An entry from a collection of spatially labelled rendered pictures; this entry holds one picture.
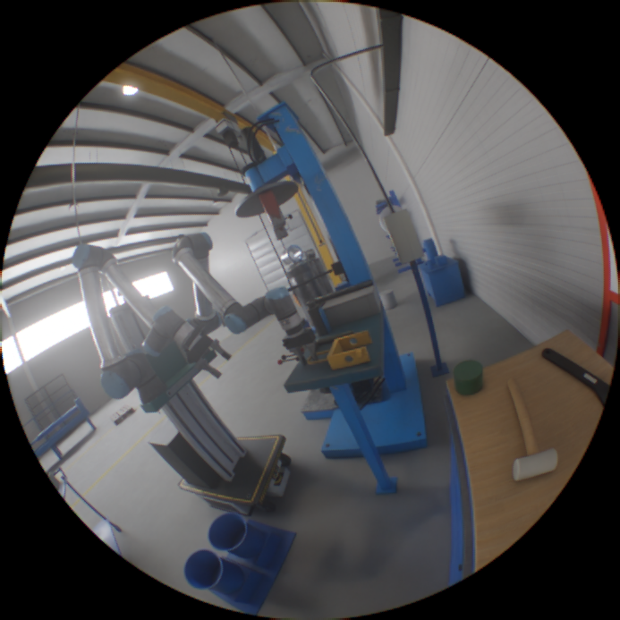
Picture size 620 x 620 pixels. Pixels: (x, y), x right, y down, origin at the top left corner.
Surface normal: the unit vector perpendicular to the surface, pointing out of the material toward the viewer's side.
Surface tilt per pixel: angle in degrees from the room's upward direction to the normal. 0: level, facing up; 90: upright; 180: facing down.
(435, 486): 0
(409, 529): 0
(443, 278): 90
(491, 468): 0
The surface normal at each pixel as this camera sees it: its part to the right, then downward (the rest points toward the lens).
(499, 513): -0.40, -0.89
